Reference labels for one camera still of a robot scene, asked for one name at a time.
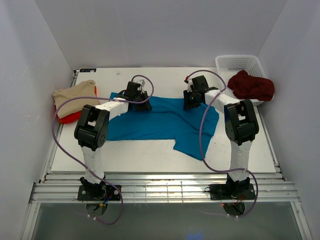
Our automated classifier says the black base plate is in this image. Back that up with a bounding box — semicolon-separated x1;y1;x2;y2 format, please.
204;184;256;200
76;185;121;202

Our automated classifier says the white plastic basket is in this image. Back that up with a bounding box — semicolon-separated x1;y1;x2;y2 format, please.
215;54;268;106

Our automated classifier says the aluminium rail frame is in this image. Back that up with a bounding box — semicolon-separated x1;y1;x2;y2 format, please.
21;168;312;240

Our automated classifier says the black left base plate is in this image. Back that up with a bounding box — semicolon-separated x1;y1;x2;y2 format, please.
76;185;121;202

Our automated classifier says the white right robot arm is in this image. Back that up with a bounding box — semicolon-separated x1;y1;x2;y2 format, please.
183;75;259;200

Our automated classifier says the dark red t shirt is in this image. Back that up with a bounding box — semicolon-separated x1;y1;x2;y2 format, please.
227;70;275;102

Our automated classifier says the blue t shirt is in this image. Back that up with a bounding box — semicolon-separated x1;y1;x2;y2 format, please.
106;96;219;160

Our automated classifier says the orange folded t shirt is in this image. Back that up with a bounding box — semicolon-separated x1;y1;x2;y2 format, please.
57;87;97;124

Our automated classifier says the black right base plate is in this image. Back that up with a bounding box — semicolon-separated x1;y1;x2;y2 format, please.
204;184;256;200

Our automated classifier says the beige folded t shirt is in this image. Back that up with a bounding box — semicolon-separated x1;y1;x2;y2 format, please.
52;79;100;119

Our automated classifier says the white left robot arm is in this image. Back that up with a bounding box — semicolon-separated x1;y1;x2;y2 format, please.
74;79;152;200

